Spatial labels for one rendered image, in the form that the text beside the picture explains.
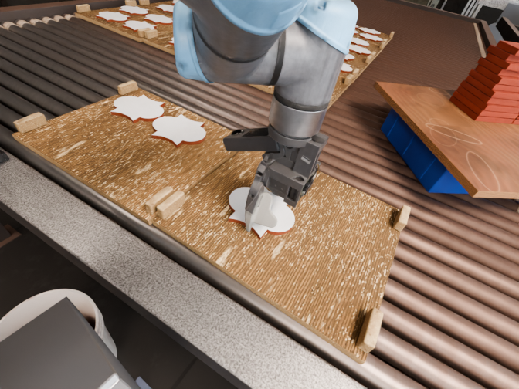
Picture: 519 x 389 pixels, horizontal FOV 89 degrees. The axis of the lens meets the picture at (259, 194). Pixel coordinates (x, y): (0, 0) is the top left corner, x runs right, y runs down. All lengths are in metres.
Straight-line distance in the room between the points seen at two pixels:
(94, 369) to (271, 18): 0.27
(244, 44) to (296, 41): 0.11
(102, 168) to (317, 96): 0.47
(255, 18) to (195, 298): 0.39
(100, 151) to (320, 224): 0.51
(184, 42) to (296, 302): 0.38
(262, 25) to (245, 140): 0.27
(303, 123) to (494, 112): 0.73
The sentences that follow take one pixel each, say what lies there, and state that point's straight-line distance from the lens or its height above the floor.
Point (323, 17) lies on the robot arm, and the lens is 0.32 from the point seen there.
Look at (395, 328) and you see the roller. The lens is 0.54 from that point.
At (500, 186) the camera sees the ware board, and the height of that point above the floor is 1.04.
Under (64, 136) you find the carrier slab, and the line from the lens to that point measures 0.77.
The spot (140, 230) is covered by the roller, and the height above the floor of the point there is 0.91.
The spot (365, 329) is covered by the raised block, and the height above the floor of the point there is 0.96.
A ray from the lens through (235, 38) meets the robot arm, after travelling 0.21.
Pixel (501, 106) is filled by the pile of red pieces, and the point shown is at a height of 1.09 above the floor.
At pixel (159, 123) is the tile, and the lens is 0.75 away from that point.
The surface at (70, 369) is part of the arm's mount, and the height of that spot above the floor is 1.07.
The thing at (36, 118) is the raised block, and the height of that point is 0.96.
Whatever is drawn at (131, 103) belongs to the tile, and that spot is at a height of 0.95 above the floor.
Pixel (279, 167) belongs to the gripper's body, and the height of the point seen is 1.08.
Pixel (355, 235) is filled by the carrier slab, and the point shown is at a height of 0.94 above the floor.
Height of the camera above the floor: 1.34
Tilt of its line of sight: 45 degrees down
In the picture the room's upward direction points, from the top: 12 degrees clockwise
